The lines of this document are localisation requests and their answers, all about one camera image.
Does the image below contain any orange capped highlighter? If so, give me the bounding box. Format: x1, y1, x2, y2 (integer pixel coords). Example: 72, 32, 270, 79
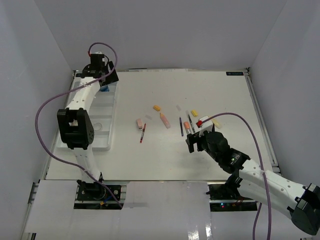
183, 121, 192, 135

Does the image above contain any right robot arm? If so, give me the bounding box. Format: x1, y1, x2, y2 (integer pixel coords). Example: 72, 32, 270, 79
186, 116, 320, 236

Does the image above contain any yellow cap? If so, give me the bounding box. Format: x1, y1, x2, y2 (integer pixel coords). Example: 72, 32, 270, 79
191, 109, 199, 117
153, 105, 161, 112

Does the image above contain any clear pen cap right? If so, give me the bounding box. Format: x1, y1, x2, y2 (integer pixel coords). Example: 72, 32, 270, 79
176, 104, 181, 112

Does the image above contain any black logo sticker right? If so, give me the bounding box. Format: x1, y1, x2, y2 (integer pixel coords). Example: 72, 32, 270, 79
226, 71, 244, 76

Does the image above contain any black gel pen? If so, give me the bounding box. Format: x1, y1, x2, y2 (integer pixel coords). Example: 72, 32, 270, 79
185, 110, 196, 133

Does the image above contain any yellow cap right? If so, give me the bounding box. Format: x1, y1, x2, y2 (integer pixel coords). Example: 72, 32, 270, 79
191, 109, 199, 117

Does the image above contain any pink mini stapler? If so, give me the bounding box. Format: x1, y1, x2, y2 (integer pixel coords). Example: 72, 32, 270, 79
136, 118, 144, 131

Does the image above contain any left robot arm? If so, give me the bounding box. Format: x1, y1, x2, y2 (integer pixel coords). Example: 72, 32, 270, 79
57, 51, 119, 183

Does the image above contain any small clear tape roll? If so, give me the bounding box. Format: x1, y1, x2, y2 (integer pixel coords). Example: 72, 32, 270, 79
93, 122, 103, 132

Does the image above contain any blue cleaning gel jar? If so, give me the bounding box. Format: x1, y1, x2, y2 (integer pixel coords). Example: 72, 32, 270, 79
99, 85, 110, 92

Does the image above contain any red gel pen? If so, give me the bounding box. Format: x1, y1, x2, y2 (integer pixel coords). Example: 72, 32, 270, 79
139, 123, 147, 143

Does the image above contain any white compartment tray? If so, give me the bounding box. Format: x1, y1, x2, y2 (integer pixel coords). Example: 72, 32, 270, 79
53, 79, 118, 152

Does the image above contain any pink highlighter uncapped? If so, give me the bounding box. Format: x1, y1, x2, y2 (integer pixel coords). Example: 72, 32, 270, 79
159, 113, 171, 129

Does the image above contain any aluminium table rail right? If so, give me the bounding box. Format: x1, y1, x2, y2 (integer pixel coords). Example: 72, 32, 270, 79
243, 67, 283, 177

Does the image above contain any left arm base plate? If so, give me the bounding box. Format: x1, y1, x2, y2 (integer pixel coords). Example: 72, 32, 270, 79
73, 180, 124, 210

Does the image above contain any purple gel pen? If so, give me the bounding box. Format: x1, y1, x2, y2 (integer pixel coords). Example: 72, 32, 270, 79
179, 116, 184, 137

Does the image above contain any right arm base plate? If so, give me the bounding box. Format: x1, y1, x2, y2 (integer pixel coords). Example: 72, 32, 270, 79
206, 176, 258, 212

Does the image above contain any yellow cap left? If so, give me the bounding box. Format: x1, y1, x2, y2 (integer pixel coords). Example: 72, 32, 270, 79
153, 105, 161, 112

